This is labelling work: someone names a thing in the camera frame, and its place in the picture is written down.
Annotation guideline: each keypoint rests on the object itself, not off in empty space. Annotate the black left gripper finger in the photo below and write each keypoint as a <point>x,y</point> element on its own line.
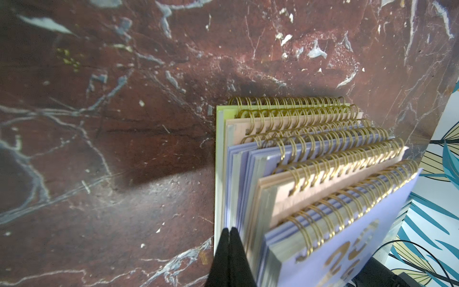
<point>230,267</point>

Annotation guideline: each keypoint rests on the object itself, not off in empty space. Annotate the pink calendar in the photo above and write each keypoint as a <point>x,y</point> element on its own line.
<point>238,123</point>
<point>300,184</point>

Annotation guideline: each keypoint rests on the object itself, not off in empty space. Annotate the purple calendar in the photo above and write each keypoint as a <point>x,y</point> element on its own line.
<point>233,179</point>
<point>264,161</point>
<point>329,241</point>

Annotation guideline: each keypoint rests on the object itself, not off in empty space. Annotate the green desk calendar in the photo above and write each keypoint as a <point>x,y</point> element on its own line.
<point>244,117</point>

